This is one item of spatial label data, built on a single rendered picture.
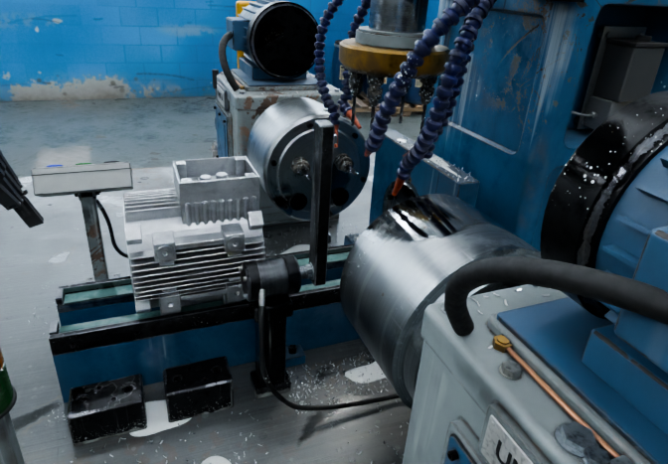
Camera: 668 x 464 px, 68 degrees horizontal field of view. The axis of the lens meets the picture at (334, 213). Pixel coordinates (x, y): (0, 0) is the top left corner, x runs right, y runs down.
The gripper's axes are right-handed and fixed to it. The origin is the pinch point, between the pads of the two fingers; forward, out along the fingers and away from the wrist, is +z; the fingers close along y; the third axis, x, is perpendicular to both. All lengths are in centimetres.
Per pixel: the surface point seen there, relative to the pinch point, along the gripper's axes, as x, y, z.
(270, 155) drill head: 51, 11, -1
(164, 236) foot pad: 29, 38, -14
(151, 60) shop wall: 8, -491, 186
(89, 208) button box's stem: 13.7, 9.1, -2.1
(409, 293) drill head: 55, 65, -16
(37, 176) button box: 8.7, 7.6, -11.5
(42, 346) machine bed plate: -0.7, 28.7, 8.8
